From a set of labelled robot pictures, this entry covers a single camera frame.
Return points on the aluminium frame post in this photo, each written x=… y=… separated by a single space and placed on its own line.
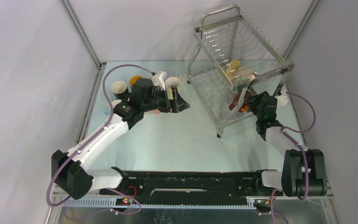
x=301 y=27
x=76 y=23

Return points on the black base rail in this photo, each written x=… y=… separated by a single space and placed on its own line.
x=193 y=188

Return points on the aluminium frame post left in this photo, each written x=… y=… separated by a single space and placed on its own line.
x=76 y=23

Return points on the blue patterned mug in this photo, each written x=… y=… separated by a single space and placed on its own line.
x=134 y=79

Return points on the light blue mug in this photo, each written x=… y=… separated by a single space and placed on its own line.
x=108 y=110

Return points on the aluminium frame post right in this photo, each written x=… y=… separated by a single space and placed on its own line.
x=301 y=27

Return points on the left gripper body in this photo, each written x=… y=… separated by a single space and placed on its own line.
x=164 y=104

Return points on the metal dish rack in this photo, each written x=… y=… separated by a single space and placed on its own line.
x=225 y=34

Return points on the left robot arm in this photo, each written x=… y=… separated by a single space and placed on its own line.
x=71 y=170

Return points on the orange yellow cup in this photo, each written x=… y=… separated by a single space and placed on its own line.
x=232 y=67

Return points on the beige cup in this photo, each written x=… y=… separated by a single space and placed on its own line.
x=241 y=74

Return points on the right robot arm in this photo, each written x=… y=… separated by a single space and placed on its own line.
x=303 y=173

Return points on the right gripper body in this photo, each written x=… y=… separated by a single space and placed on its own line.
x=254 y=105

